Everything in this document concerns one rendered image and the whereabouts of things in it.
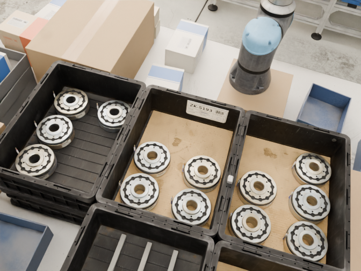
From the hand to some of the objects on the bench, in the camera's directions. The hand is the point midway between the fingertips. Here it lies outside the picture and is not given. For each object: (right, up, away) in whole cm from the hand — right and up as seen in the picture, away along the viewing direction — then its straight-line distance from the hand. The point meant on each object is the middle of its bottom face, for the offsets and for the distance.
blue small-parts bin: (-25, -24, +31) cm, 46 cm away
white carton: (-74, +4, +47) cm, 87 cm away
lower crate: (-107, -39, +14) cm, 115 cm away
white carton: (-83, -17, +31) cm, 90 cm away
